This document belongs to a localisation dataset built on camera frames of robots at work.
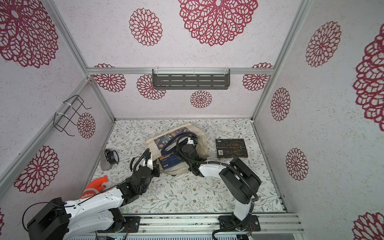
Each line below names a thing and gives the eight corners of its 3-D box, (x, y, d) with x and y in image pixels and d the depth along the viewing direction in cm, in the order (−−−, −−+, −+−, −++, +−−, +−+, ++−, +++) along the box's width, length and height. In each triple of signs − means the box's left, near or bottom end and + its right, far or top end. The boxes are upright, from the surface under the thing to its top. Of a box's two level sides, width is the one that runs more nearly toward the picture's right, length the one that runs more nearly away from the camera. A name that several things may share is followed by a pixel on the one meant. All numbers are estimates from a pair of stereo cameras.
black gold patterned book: (217, 157, 101) (217, 156, 99) (215, 140, 110) (215, 138, 108) (247, 157, 101) (248, 156, 99) (243, 140, 110) (243, 138, 108)
